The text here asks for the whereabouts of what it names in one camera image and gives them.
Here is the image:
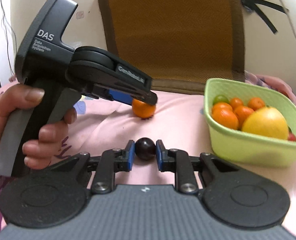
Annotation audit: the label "pink deer print bedsheet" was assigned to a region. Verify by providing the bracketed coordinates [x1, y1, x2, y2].
[0, 71, 296, 239]

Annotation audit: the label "green plastic basket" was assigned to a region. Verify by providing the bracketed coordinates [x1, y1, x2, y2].
[204, 79, 296, 167]

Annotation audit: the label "red cherry tomato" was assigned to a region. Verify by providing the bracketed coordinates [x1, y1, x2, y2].
[288, 132, 296, 141]

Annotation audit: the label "large yellow grapefruit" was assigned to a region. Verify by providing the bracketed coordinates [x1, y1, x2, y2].
[241, 107, 289, 140]

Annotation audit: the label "orange tangerine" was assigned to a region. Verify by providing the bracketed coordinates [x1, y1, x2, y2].
[247, 97, 266, 111]
[212, 108, 239, 130]
[132, 99, 156, 119]
[233, 106, 254, 129]
[229, 98, 244, 110]

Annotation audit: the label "green tomato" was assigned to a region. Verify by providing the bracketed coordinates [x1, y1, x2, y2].
[212, 94, 229, 105]

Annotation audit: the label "person's left hand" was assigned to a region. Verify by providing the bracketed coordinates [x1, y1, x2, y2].
[0, 83, 78, 178]

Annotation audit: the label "brown woven seat cushion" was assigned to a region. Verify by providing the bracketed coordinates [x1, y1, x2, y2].
[98, 0, 245, 94]

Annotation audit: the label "dark purple plum front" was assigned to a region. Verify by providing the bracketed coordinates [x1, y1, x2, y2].
[135, 137, 156, 161]

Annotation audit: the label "orange tangerine back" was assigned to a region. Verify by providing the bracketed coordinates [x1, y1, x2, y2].
[247, 97, 266, 111]

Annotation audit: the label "black tape strips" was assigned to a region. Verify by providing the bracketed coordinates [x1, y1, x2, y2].
[237, 0, 288, 34]

